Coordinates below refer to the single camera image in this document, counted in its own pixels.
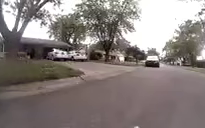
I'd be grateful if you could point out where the pale concrete driveway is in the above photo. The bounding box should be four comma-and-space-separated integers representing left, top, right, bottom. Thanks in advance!
63, 60, 143, 81

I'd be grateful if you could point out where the house behind trees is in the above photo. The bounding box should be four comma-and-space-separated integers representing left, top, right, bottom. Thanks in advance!
89, 49, 126, 64

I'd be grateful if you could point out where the white parked car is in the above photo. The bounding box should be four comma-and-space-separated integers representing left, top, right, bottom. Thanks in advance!
45, 48, 70, 62
67, 50, 88, 62

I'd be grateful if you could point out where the leafy green tree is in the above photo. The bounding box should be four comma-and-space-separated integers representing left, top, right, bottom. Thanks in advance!
47, 13, 88, 51
75, 0, 142, 62

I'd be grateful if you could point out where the grey asphalt road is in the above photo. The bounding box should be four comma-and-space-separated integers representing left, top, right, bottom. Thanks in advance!
0, 63, 205, 128

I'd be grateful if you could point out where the dark vehicle on road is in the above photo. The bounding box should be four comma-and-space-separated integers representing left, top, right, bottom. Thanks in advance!
144, 55, 161, 68

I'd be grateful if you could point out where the low dark-roofed house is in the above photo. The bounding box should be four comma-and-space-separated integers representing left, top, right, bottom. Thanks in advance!
0, 31, 74, 60

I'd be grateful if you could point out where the pale concrete kerb strip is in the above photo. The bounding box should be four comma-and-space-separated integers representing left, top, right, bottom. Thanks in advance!
0, 68, 138, 100

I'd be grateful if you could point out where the grass lawn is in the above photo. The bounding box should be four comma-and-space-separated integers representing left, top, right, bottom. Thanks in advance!
0, 58, 85, 88

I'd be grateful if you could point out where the row of trees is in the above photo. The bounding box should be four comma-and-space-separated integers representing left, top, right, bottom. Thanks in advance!
161, 0, 205, 69

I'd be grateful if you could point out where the large bare-trunk tree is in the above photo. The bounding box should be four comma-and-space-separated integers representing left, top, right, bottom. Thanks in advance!
0, 0, 63, 60

